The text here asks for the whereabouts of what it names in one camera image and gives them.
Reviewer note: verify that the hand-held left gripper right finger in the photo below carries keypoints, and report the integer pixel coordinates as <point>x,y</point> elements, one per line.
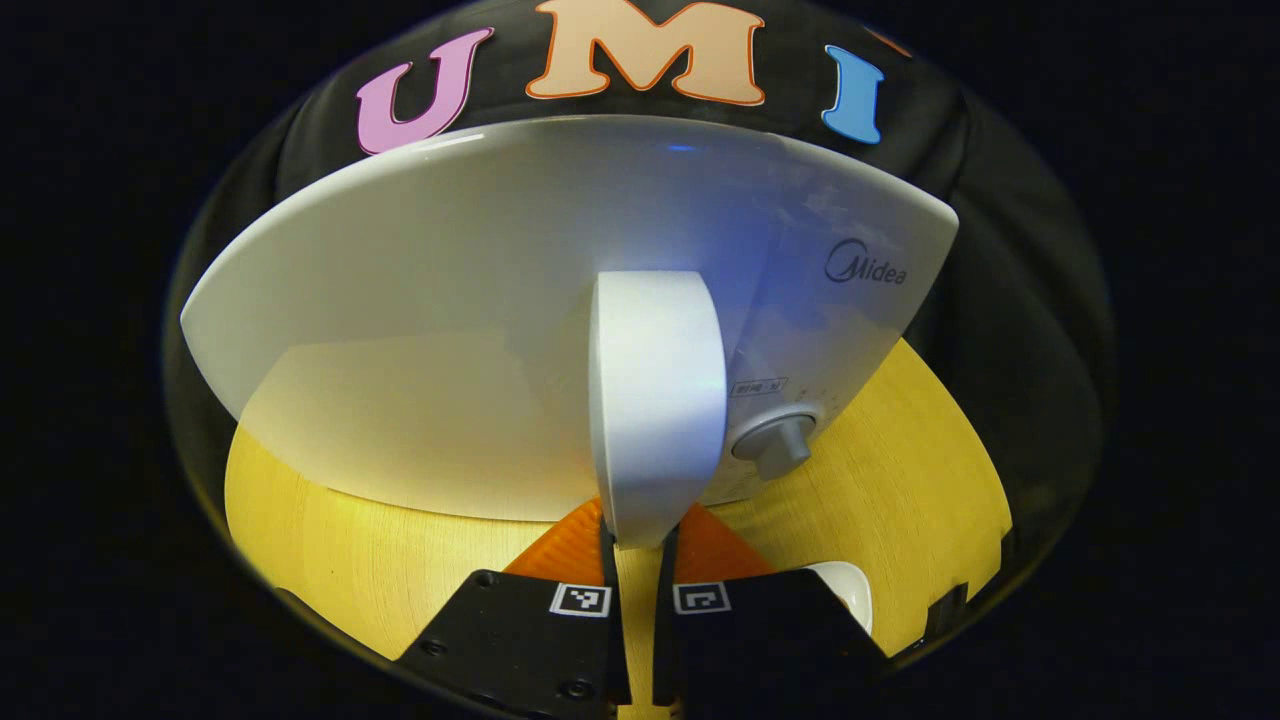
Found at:
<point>665,640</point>

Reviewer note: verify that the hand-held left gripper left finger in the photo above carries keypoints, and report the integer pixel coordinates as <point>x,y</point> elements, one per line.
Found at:
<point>618,640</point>

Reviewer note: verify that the white microwave oven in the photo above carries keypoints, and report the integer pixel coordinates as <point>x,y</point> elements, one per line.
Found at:
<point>450,350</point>

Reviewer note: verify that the white square plate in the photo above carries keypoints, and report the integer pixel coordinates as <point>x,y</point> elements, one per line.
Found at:
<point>850,590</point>

